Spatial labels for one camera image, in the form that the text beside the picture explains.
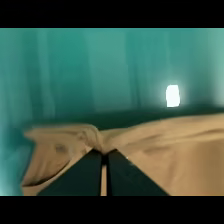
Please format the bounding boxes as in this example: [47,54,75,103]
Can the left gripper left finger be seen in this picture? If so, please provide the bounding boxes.
[37,148,103,197]

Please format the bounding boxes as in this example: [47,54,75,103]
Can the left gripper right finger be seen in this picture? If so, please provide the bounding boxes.
[106,148,170,197]

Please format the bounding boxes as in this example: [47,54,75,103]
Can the beige garment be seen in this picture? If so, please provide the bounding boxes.
[20,113,224,197]

